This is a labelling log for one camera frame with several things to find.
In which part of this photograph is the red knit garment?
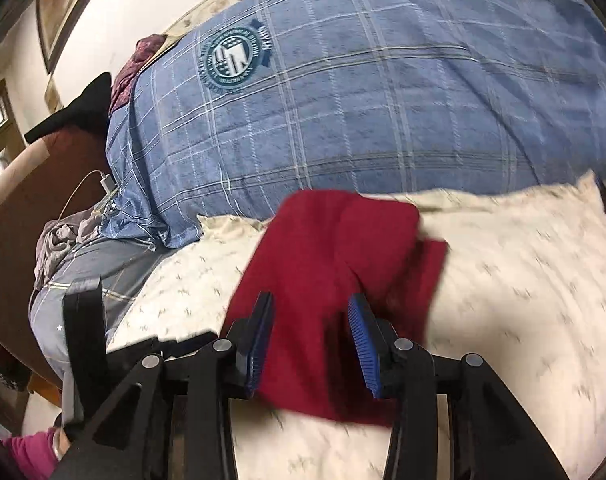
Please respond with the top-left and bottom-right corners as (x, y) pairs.
(224, 190), (448, 426)

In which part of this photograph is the maroon patterned cloth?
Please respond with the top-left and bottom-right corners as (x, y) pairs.
(109, 34), (166, 115)

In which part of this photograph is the cream leaf-print pillow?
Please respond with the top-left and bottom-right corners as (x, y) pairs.
(108, 171), (606, 479)

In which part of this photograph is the black cloth on headboard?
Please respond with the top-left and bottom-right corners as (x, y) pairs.
(24, 72), (112, 144)

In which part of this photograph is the blue plaid duvet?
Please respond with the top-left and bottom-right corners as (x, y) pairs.
(101, 0), (606, 248)

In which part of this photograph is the white charger with cable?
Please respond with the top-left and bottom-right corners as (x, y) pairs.
(58, 169), (118, 220)

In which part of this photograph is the magenta sleeve forearm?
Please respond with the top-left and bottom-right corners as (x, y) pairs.
(2, 427), (71, 480)

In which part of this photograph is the brown wooden headboard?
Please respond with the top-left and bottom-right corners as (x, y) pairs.
(0, 126), (109, 386)

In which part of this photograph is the grey star-print bedsheet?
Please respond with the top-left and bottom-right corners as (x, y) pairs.
(28, 236), (179, 380)

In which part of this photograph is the crumpled grey cloth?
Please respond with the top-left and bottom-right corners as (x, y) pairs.
(34, 207), (102, 290)

